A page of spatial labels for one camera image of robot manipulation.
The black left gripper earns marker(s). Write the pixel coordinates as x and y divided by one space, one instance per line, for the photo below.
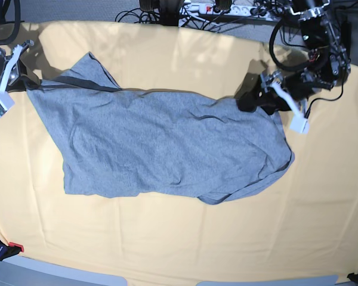
299 86

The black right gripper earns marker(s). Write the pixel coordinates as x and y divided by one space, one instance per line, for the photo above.
20 72

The grey t-shirt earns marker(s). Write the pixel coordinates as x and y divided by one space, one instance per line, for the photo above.
118 142

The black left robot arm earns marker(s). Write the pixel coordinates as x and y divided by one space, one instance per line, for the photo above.
327 59

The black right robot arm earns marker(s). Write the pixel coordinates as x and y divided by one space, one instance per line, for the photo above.
10 39

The white power strip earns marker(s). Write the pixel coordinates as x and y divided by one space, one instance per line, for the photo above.
204 10

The yellow table cloth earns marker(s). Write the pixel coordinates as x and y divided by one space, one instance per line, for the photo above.
304 225

